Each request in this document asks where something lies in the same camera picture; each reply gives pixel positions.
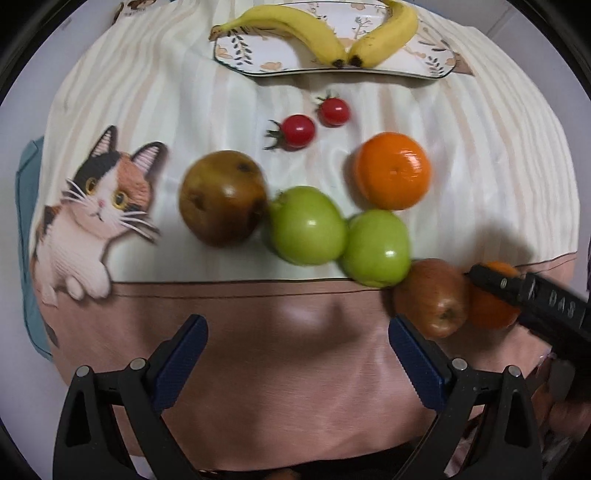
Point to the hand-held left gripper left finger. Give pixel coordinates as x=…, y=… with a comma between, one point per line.
x=182, y=355

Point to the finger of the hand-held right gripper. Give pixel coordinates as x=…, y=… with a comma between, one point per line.
x=496, y=284

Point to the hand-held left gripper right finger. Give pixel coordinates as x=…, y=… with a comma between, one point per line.
x=415, y=364

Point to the orange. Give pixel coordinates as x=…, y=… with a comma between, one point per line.
x=489, y=309
x=392, y=170

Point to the reddish brown apple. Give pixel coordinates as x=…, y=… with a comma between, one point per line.
x=429, y=295

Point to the green apple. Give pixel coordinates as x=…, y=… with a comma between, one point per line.
x=376, y=249
x=307, y=226

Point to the brown spotted apple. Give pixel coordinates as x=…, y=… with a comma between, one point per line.
x=221, y=198

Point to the red cherry tomato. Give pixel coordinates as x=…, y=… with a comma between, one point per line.
x=333, y=111
x=299, y=130

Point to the floral ceramic plate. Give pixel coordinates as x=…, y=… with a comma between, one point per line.
x=244, y=50

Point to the person's right hand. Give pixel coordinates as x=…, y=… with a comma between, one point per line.
x=565, y=413

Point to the blue bed sheet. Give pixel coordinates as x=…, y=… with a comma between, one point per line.
x=27, y=194

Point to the striped cat print blanket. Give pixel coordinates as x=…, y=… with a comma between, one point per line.
x=184, y=92

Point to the yellow banana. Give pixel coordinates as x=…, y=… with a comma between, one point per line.
x=286, y=23
x=392, y=32

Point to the bear print cloth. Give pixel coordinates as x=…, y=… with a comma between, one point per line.
x=138, y=5

